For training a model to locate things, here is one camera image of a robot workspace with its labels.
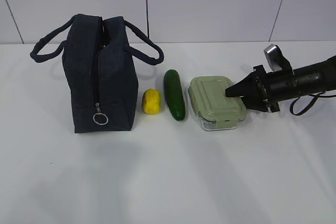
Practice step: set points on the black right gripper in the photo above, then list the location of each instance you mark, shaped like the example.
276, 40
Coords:
262, 91

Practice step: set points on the glass container with green lid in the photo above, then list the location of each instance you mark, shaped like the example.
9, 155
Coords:
210, 104

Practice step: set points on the green cucumber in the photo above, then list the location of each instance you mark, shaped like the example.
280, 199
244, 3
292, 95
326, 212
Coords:
174, 95

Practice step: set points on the yellow toy fruit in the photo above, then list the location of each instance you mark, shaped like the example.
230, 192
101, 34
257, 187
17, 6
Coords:
151, 102

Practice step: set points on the dark navy fabric lunch bag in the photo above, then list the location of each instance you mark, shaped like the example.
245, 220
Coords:
97, 58

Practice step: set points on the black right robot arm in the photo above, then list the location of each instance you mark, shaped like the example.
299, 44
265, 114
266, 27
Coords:
312, 82

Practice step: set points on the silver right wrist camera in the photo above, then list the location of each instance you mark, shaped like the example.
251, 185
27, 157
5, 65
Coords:
274, 57

